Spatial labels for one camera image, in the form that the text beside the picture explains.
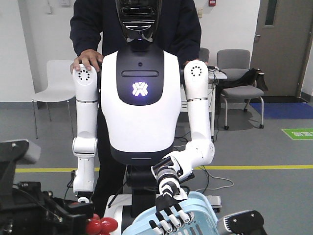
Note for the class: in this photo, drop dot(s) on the person in dark clothes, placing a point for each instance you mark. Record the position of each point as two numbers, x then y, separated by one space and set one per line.
95 33

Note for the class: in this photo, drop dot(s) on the white plastic chair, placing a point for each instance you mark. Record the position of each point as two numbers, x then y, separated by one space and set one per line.
60 85

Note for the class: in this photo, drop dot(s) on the brown door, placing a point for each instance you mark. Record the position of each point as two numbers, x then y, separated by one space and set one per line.
281 44

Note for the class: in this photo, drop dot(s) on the grey office chair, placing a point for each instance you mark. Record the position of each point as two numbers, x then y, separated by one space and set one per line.
204 55
242 82

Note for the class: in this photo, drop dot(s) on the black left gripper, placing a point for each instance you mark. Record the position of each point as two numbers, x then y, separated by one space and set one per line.
25 211

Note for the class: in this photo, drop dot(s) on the white humanoid robot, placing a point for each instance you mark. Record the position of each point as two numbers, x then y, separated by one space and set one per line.
156 113

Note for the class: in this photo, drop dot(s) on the red cherry tomato bunch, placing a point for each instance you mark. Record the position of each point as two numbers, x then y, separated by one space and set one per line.
101 226

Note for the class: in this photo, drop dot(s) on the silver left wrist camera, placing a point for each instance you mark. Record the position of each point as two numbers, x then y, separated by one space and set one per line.
19 152

